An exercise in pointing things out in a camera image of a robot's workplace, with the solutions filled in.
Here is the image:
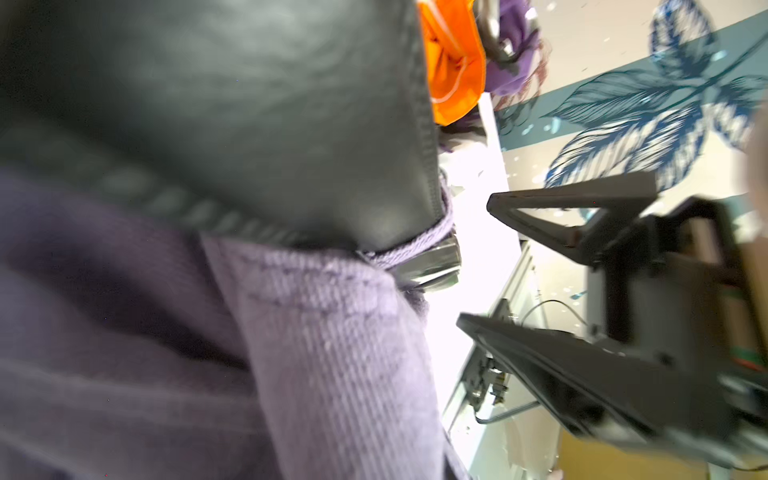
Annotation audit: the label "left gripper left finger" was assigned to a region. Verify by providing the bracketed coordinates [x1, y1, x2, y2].
[457, 314, 739, 450]

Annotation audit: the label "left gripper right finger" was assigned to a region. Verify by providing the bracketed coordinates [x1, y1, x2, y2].
[485, 171, 660, 266]

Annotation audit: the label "black leather belt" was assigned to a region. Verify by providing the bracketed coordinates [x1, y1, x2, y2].
[1, 1, 461, 290]

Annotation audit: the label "lavender purple trousers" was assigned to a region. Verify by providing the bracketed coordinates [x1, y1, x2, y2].
[1, 174, 468, 479]

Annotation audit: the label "purple camouflage trousers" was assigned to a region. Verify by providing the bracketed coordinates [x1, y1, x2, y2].
[473, 0, 551, 137]

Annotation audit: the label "orange trousers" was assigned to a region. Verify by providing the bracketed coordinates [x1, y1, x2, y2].
[417, 0, 486, 126]

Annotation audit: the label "black belt on camouflage trousers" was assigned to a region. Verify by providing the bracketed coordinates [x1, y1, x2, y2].
[473, 0, 519, 65]

